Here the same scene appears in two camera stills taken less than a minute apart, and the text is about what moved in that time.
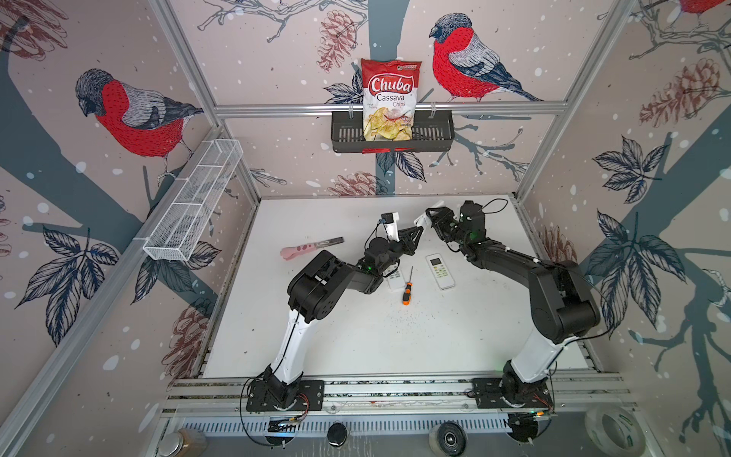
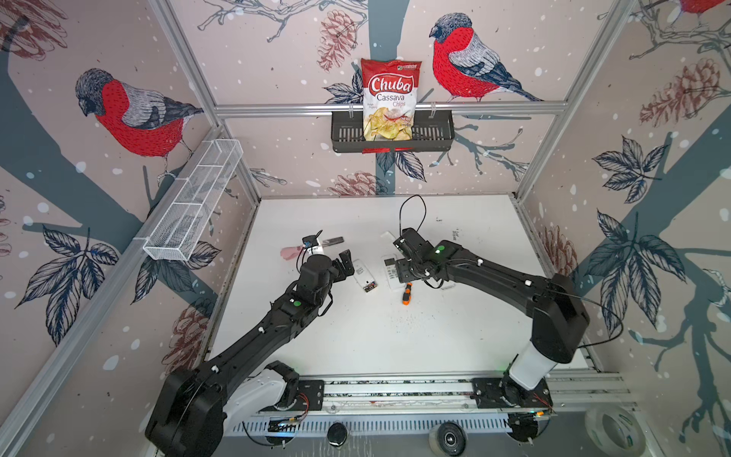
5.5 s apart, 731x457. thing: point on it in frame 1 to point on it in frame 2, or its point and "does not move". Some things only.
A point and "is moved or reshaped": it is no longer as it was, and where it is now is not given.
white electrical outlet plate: (424, 221) is moved or reshaped
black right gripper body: (450, 230) to (406, 272)
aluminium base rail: (402, 395) does not move
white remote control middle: (396, 280) does not move
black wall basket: (433, 130) does not move
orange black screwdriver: (407, 291) does not move
